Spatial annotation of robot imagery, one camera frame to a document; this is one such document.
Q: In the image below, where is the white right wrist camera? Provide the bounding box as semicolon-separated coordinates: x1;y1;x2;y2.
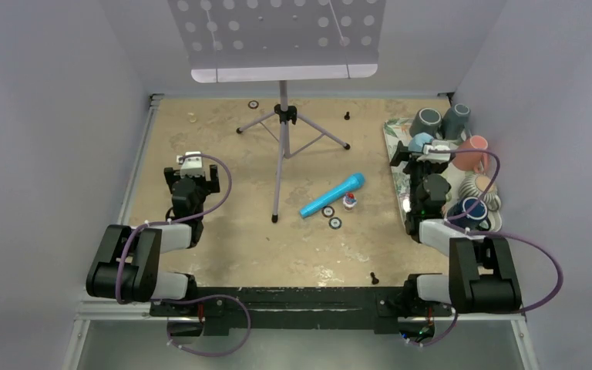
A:
418;144;451;163

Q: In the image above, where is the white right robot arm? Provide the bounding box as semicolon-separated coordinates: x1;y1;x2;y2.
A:
390;140;522;314

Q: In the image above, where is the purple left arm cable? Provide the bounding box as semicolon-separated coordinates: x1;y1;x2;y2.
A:
115;153;252;358

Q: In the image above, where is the lilac music stand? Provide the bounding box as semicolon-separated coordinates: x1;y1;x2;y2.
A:
168;0;386;222

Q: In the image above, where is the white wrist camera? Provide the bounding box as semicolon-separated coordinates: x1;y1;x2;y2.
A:
177;151;205;178
418;144;451;163

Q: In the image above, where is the round black token upper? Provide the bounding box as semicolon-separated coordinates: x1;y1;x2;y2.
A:
321;206;335;218

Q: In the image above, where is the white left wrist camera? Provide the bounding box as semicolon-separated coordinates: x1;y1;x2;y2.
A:
177;151;205;178

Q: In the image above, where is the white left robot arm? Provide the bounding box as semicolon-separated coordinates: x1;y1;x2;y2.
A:
86;165;220;315

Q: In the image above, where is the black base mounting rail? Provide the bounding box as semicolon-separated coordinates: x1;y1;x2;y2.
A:
150;286;452;336

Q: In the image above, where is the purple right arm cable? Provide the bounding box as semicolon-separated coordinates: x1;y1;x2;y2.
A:
405;147;564;348

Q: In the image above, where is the small cupcake figurine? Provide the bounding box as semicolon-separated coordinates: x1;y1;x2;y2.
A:
342;193;357;211

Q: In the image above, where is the black chess pawn near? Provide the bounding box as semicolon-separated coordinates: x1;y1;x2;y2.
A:
370;272;379;285

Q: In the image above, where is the plain pink mug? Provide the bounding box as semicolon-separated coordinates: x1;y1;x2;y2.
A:
452;135;489;173

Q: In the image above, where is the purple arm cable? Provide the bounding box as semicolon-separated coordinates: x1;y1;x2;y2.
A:
405;147;564;348
115;153;252;358

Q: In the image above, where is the light blue mug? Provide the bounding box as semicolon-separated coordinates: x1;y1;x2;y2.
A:
408;132;434;153

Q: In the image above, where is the striped grey white mug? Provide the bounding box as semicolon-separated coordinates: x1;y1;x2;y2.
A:
458;173;502;211

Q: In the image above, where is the slate blue-grey mug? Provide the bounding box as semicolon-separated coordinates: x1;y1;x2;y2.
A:
440;103;471;140

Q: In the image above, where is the dark grey mug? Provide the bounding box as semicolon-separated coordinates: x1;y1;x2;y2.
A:
409;107;442;137

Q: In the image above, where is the round black token lower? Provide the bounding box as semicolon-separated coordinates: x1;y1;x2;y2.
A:
328;217;342;230

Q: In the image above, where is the floral white serving tray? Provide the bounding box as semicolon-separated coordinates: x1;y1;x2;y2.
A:
382;117;503;235

